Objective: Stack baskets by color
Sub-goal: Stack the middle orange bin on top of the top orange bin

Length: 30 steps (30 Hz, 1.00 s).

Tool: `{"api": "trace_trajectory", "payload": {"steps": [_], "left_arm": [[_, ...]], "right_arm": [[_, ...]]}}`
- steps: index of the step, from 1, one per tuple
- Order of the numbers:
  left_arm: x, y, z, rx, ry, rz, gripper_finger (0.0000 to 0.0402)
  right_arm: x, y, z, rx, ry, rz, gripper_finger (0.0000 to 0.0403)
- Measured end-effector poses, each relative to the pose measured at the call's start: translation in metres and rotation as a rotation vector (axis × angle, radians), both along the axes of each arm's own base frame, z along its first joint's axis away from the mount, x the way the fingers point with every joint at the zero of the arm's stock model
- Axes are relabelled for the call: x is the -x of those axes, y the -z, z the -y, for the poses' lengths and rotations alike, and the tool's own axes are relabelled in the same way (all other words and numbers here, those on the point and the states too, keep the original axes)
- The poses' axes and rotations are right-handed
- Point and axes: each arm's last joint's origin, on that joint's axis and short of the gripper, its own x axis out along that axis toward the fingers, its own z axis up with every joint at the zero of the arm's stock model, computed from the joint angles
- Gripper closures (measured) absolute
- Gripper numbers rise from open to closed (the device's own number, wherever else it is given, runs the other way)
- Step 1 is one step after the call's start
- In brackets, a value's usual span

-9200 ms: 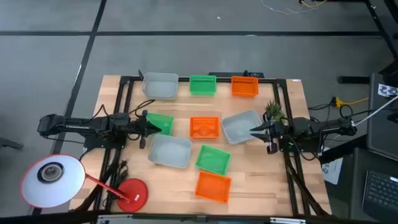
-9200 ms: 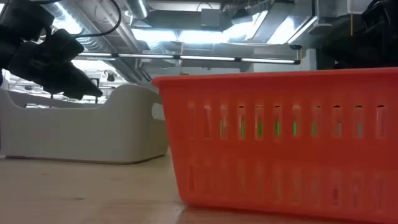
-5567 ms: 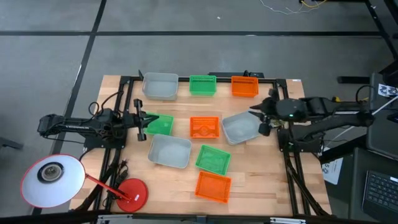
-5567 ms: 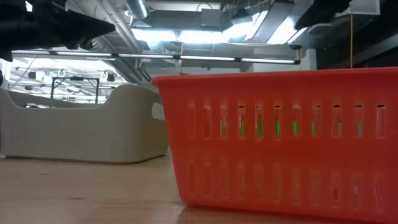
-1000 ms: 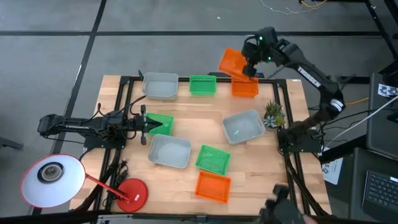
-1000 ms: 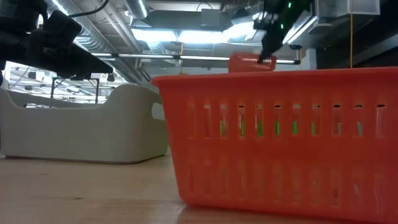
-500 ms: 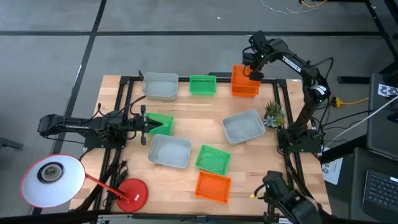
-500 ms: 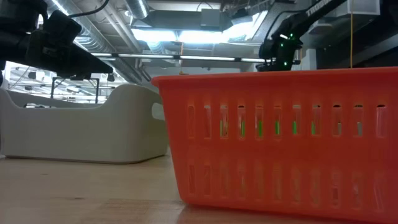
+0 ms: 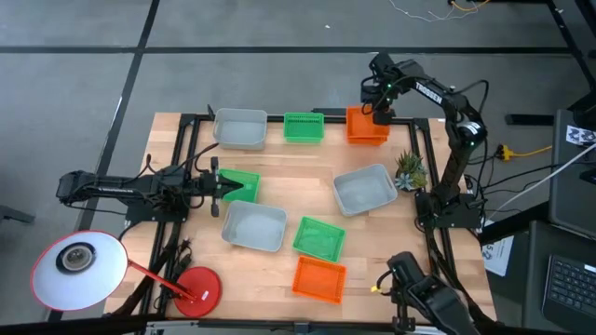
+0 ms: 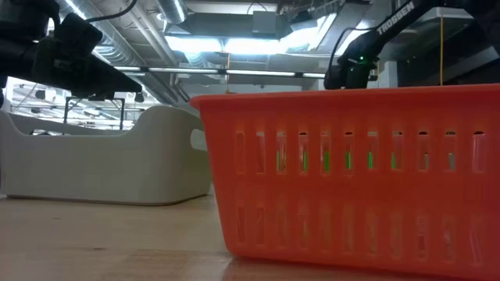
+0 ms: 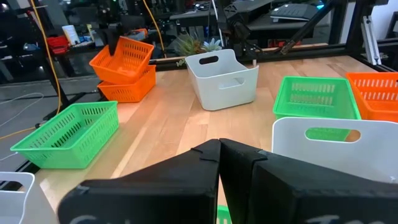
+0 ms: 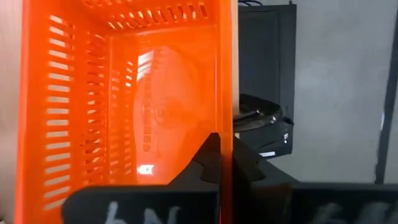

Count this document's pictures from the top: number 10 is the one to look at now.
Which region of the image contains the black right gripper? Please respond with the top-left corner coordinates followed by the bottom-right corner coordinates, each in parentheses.
top-left (323, 58), bottom-right (379, 91)

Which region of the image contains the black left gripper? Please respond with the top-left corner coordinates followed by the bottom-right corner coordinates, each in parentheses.
top-left (30, 37), bottom-right (143, 97)

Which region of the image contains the grey plastic basket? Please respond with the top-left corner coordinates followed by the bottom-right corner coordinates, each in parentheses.
top-left (0, 104), bottom-right (213, 207)

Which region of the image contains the green plastic basket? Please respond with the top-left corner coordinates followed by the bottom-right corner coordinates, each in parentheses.
top-left (275, 149), bottom-right (398, 172)

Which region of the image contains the orange slotted plastic basket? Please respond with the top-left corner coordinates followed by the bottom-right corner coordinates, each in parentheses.
top-left (189, 84), bottom-right (500, 280)

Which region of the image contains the long ceiling light bar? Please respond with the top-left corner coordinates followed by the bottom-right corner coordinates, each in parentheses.
top-left (112, 65), bottom-right (326, 80)

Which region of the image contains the grey ceiling box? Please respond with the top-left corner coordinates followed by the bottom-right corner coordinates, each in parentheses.
top-left (252, 10), bottom-right (283, 38)

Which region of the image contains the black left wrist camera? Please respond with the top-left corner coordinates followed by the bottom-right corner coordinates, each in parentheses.
top-left (52, 12), bottom-right (104, 59)

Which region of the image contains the black left wrist camera cable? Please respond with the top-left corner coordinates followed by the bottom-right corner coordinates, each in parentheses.
top-left (84, 0), bottom-right (138, 23)

